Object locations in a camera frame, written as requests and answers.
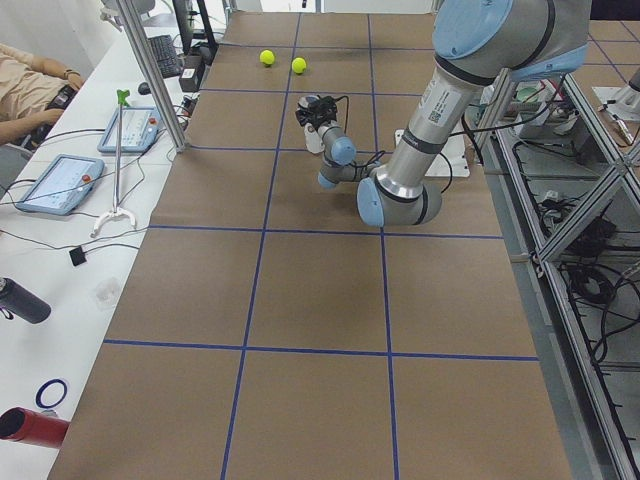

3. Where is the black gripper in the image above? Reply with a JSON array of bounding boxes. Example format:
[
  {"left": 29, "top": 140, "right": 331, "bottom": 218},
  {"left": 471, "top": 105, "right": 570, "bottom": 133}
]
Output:
[{"left": 305, "top": 112, "right": 336, "bottom": 131}]

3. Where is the tennis ball with Wilson print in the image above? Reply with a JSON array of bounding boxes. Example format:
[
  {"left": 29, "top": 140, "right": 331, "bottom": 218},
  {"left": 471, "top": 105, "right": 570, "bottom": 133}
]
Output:
[{"left": 291, "top": 57, "right": 307, "bottom": 75}]

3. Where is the tennis ball with Roland Garros print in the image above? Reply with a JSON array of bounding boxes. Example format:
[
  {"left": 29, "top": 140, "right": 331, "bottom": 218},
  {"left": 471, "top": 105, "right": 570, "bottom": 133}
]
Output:
[{"left": 259, "top": 49, "right": 276, "bottom": 67}]

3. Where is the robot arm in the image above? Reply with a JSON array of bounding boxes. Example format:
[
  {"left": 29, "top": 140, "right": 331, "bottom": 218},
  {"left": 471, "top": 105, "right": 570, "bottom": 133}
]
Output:
[{"left": 296, "top": 1, "right": 591, "bottom": 227}]

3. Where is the black box with label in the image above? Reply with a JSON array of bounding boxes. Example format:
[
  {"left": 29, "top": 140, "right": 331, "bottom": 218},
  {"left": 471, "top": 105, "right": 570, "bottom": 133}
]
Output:
[{"left": 179, "top": 55, "right": 205, "bottom": 93}]

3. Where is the black keyboard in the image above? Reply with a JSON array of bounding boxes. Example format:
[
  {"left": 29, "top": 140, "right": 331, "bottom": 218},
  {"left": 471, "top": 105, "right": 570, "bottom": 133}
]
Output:
[{"left": 147, "top": 35, "right": 182, "bottom": 78}]

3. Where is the black computer mouse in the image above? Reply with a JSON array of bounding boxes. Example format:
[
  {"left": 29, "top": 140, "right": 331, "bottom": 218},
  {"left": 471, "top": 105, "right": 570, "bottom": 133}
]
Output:
[{"left": 138, "top": 82, "right": 151, "bottom": 95}]

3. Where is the far teach pendant tablet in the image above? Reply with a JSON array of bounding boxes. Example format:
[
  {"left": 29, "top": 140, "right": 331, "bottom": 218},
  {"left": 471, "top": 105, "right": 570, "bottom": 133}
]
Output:
[{"left": 97, "top": 107, "right": 162, "bottom": 155}]

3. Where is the teach pendant tablet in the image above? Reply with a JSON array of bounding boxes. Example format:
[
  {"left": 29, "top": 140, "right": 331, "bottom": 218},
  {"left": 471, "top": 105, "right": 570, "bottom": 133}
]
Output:
[
  {"left": 16, "top": 154, "right": 105, "bottom": 216},
  {"left": 97, "top": 107, "right": 162, "bottom": 155}
]

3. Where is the near teach pendant tablet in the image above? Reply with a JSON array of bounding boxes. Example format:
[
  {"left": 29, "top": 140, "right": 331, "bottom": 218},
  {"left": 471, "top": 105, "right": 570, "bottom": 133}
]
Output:
[{"left": 16, "top": 154, "right": 105, "bottom": 216}]

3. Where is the small black square pad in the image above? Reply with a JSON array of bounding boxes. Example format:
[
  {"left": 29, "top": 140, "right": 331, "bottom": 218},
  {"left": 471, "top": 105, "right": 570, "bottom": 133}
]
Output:
[{"left": 69, "top": 246, "right": 87, "bottom": 267}]

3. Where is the seated person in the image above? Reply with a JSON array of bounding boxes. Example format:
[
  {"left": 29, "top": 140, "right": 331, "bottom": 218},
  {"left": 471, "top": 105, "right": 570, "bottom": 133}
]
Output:
[{"left": 1, "top": 45, "right": 84, "bottom": 150}]

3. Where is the black water bottle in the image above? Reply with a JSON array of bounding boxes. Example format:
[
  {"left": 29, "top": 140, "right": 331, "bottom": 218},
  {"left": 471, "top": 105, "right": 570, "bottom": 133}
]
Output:
[{"left": 1, "top": 277, "right": 51, "bottom": 324}]

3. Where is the red cylinder bottle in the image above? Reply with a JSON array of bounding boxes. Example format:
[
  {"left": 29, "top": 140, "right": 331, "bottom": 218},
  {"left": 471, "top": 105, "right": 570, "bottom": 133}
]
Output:
[{"left": 1, "top": 407, "right": 70, "bottom": 449}]

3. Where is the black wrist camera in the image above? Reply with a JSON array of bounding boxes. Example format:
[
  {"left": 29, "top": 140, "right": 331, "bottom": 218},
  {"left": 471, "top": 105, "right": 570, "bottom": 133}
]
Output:
[{"left": 295, "top": 95, "right": 338, "bottom": 127}]

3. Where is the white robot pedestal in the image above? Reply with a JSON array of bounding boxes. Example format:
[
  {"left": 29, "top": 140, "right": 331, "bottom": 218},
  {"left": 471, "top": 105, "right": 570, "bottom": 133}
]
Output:
[{"left": 425, "top": 136, "right": 470, "bottom": 179}]

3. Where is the aluminium frame post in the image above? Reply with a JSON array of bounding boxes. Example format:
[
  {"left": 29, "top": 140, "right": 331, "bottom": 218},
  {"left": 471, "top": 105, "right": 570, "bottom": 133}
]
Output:
[{"left": 115, "top": 0, "right": 187, "bottom": 153}]

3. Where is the blue tape ring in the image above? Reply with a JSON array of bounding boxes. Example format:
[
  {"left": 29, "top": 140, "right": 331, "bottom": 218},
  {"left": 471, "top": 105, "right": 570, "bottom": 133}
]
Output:
[{"left": 36, "top": 378, "right": 69, "bottom": 408}]

